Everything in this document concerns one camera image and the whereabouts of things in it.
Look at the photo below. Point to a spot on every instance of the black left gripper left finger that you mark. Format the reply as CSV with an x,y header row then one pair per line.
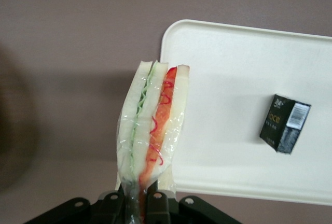
x,y
111,208

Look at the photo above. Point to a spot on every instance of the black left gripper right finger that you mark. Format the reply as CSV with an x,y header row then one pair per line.
x,y
157,208

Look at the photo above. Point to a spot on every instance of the plastic sandwich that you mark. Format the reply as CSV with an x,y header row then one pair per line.
x,y
145,120

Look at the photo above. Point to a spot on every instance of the cream plastic serving tray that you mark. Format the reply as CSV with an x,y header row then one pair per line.
x,y
233,78

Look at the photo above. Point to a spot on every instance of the small black carton box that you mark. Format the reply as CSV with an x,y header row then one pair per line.
x,y
284,123

